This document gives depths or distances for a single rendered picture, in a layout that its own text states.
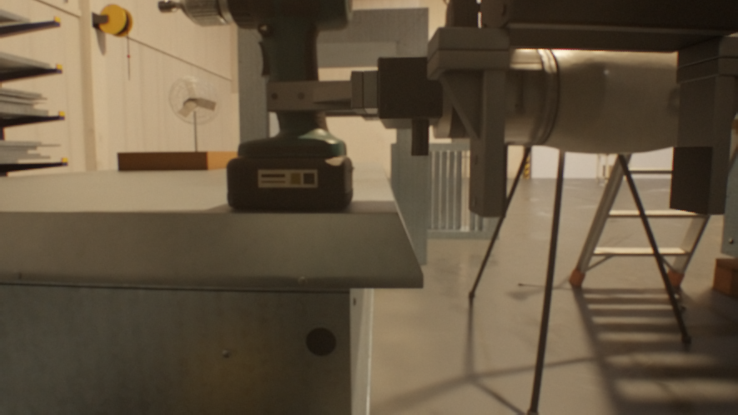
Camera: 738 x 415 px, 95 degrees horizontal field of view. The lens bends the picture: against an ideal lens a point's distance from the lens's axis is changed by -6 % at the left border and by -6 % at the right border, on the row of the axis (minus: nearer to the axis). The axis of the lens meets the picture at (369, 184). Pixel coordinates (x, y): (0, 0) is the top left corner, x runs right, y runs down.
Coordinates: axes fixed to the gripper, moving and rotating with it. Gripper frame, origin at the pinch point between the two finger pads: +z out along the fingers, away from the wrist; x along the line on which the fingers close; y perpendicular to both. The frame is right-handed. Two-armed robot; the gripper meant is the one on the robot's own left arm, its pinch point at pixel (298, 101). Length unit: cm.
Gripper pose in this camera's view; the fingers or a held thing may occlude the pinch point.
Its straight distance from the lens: 36.4
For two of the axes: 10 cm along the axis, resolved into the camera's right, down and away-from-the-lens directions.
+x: 0.8, -0.9, 9.9
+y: 0.0, 10.0, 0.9
